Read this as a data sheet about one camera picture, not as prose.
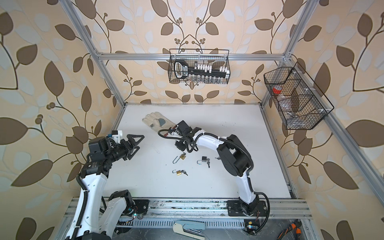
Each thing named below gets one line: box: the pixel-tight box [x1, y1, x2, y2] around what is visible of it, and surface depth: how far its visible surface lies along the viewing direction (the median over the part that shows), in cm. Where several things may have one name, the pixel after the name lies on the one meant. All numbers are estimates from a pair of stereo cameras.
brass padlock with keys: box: [172, 169, 189, 176], surface depth 88 cm
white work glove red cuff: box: [142, 111, 176, 133], surface depth 111 cm
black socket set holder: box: [174, 59, 230, 79], surface depth 84 cm
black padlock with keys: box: [196, 156, 210, 169], surface depth 93 cm
